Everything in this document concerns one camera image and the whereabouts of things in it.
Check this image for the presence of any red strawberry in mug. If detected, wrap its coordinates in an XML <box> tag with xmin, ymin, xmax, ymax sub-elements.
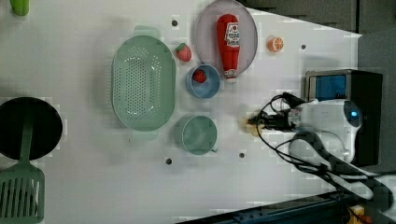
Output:
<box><xmin>192</xmin><ymin>69</ymin><xmax>206</xmax><ymax>83</ymax></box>

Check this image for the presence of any green cylindrical object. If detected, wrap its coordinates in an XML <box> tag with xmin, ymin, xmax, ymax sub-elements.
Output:
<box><xmin>9</xmin><ymin>0</ymin><xmax>30</xmax><ymax>16</ymax></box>

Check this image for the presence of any orange slice toy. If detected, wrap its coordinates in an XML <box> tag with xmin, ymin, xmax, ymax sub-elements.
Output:
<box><xmin>267</xmin><ymin>37</ymin><xmax>284</xmax><ymax>52</ymax></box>

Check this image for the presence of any plush strawberry on table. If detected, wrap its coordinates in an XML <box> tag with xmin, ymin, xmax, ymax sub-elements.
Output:
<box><xmin>176</xmin><ymin>43</ymin><xmax>191</xmax><ymax>62</ymax></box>

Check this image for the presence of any yellow plush peeled banana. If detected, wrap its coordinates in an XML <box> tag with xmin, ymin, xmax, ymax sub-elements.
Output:
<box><xmin>242</xmin><ymin>118</ymin><xmax>265</xmax><ymax>137</ymax></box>

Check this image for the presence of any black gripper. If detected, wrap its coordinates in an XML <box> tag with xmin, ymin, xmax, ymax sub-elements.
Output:
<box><xmin>247</xmin><ymin>110</ymin><xmax>292</xmax><ymax>132</ymax></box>

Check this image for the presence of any green mug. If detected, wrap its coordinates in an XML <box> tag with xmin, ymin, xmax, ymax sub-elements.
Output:
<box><xmin>173</xmin><ymin>116</ymin><xmax>218</xmax><ymax>156</ymax></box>

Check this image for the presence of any green perforated colander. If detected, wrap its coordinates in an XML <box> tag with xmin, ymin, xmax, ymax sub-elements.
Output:
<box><xmin>111</xmin><ymin>25</ymin><xmax>177</xmax><ymax>141</ymax></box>

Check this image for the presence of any red plush ketchup bottle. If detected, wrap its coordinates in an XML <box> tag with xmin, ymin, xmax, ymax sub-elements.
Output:
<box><xmin>217</xmin><ymin>14</ymin><xmax>240</xmax><ymax>83</ymax></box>

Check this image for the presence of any green slotted spatula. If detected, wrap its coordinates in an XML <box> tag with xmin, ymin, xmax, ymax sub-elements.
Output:
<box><xmin>1</xmin><ymin>106</ymin><xmax>45</xmax><ymax>224</ymax></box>

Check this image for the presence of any silver black toaster oven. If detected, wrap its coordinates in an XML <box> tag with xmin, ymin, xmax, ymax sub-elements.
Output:
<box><xmin>304</xmin><ymin>69</ymin><xmax>383</xmax><ymax>167</ymax></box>

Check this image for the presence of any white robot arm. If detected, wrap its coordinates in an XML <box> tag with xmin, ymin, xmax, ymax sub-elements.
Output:
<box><xmin>244</xmin><ymin>95</ymin><xmax>395</xmax><ymax>212</ymax></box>

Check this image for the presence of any blue mug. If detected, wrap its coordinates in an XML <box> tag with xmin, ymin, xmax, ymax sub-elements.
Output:
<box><xmin>185</xmin><ymin>64</ymin><xmax>220</xmax><ymax>99</ymax></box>

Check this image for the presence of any black round pan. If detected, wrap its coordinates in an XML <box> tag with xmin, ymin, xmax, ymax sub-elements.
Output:
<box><xmin>0</xmin><ymin>97</ymin><xmax>64</xmax><ymax>161</ymax></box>

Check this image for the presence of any grey round plate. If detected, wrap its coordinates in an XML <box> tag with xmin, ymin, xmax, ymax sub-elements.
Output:
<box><xmin>195</xmin><ymin>0</ymin><xmax>258</xmax><ymax>74</ymax></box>

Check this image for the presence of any yellow red clamp object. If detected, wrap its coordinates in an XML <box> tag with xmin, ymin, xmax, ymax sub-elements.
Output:
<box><xmin>347</xmin><ymin>205</ymin><xmax>373</xmax><ymax>224</ymax></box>

